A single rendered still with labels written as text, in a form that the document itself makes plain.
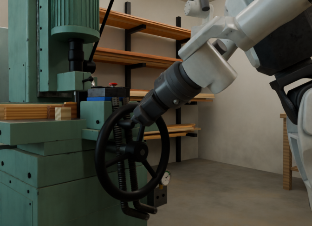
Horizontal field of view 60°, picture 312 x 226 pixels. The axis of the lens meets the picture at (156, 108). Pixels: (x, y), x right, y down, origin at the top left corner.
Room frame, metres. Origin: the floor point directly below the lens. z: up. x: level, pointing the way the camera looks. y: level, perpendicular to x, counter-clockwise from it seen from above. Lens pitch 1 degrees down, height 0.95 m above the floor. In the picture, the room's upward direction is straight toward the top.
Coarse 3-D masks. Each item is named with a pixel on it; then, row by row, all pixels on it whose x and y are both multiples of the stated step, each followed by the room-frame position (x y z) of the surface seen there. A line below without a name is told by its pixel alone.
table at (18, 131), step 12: (0, 120) 0.81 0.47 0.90; (12, 120) 0.81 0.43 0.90; (24, 120) 0.81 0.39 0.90; (36, 120) 0.81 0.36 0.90; (48, 120) 0.81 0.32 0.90; (60, 120) 0.81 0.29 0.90; (72, 120) 0.84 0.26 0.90; (84, 120) 0.87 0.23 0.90; (0, 132) 0.75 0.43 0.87; (12, 132) 0.71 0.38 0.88; (24, 132) 0.73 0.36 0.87; (36, 132) 0.76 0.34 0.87; (48, 132) 0.78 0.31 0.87; (60, 132) 0.81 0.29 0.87; (72, 132) 0.84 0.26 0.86; (84, 132) 0.85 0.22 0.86; (96, 132) 0.80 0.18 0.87; (132, 132) 0.89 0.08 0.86; (12, 144) 0.71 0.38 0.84
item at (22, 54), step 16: (16, 0) 1.15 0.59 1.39; (32, 0) 1.09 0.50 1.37; (16, 16) 1.15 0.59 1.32; (32, 16) 1.09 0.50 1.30; (16, 32) 1.15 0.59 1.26; (32, 32) 1.09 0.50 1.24; (16, 48) 1.16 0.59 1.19; (32, 48) 1.09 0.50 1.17; (16, 64) 1.15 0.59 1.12; (32, 64) 1.09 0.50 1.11; (16, 80) 1.15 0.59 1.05; (32, 80) 1.09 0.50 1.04; (16, 96) 1.15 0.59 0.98; (32, 96) 1.09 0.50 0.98
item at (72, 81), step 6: (72, 72) 0.98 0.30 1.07; (78, 72) 0.98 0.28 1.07; (84, 72) 1.00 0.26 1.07; (60, 78) 1.05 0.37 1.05; (66, 78) 1.01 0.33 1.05; (72, 78) 0.98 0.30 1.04; (78, 78) 0.98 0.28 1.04; (84, 78) 1.00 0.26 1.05; (60, 84) 1.05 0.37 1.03; (66, 84) 1.01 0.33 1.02; (72, 84) 0.98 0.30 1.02; (78, 84) 0.98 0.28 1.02; (84, 84) 1.00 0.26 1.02; (90, 84) 1.02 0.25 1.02; (60, 90) 1.05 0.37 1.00; (66, 90) 1.02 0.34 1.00; (72, 90) 0.99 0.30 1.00; (78, 90) 0.99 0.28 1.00; (84, 90) 1.00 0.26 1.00
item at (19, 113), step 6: (6, 108) 0.85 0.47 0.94; (12, 108) 0.86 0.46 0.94; (18, 108) 0.87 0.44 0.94; (24, 108) 0.88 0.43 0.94; (30, 108) 0.90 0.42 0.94; (36, 108) 0.91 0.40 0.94; (42, 108) 0.93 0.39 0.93; (6, 114) 0.85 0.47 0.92; (12, 114) 0.86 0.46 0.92; (18, 114) 0.87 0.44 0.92; (24, 114) 0.88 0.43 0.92; (30, 114) 0.90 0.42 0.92; (36, 114) 0.91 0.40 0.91; (42, 114) 0.93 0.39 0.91
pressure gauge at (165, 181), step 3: (165, 171) 1.06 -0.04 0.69; (168, 171) 1.08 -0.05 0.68; (165, 174) 1.06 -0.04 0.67; (168, 174) 1.08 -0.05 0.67; (162, 177) 1.05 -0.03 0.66; (165, 177) 1.06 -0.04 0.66; (168, 177) 1.08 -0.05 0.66; (162, 180) 1.05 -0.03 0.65; (165, 180) 1.06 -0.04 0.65; (168, 180) 1.08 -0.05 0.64; (159, 183) 1.06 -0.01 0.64; (162, 183) 1.05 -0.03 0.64; (165, 183) 1.06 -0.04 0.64; (168, 183) 1.07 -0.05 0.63; (159, 186) 1.08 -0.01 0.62; (162, 186) 1.08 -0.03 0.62
